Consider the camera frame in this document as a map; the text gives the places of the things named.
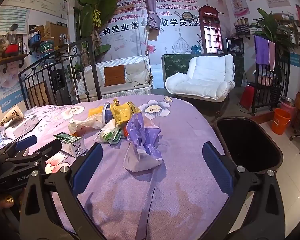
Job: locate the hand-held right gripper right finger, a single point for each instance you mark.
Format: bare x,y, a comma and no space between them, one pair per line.
217,170

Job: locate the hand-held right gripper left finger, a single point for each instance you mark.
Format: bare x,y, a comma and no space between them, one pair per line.
88,170

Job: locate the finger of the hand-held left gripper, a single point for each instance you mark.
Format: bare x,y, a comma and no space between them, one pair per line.
50,147
26,142

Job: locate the green and white carton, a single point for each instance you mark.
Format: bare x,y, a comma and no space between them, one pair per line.
72,145

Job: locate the black trash bin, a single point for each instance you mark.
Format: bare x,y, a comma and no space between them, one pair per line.
247,145

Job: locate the green snack packet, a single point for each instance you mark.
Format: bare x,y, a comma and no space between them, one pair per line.
110,135

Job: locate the yellow wrapper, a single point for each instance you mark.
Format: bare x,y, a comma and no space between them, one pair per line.
95,111

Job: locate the purple snack bag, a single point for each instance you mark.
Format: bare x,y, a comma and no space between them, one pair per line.
136,130

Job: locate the yellow foil packet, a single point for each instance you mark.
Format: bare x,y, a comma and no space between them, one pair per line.
120,112

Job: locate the person's left hand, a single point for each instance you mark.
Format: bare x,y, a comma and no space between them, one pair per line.
5,201

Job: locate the white cardboard box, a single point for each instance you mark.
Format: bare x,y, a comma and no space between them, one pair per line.
20,128

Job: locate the brown printed paper cup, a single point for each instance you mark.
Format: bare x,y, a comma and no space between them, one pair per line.
12,116

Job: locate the purple floral bedsheet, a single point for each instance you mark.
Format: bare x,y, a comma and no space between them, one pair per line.
180,155

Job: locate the wooden panel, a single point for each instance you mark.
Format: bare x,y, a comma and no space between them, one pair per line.
38,93

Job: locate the black water dispenser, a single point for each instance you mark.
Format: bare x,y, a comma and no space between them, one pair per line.
57,82

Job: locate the orange plastic bucket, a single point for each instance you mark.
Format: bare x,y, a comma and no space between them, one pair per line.
280,125

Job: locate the white sofa cushion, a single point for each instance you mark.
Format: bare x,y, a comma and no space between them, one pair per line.
93,78

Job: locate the black metal rack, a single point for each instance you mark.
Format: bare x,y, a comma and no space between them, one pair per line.
260,97

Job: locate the pink plastic basin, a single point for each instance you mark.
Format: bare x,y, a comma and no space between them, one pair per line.
290,111

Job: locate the white wicker swing sofa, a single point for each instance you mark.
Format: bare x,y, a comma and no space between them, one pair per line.
140,90

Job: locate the white cushioned lounge chair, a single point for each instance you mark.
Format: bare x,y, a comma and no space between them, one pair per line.
202,75

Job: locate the brown square cushion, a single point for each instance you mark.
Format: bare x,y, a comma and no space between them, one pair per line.
114,75

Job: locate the metal basin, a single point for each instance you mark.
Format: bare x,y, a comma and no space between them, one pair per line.
287,100

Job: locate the beige sofa cushion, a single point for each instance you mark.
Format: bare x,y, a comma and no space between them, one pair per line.
137,72

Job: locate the small black display box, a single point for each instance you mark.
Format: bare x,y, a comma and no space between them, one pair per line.
235,46

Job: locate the pink towel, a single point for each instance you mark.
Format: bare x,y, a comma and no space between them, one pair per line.
272,55

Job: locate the purple towel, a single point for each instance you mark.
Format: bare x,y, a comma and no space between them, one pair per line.
262,50

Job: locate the red telephone booth cabinet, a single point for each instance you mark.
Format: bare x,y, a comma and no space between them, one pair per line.
202,30

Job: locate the green potted plant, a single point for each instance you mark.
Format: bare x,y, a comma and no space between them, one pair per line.
267,25

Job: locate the tall banana plant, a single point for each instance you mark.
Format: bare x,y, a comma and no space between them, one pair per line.
100,0

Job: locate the face wall poster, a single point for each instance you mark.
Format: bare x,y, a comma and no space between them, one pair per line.
10,80

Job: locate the wooden wall shelf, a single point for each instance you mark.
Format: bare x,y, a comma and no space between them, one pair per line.
5,61

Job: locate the blue wall sign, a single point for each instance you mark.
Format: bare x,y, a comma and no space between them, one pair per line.
294,60

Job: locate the black wall bottle rack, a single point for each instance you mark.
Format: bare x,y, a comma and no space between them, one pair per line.
242,27

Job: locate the large wall poster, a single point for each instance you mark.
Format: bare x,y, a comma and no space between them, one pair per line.
170,10

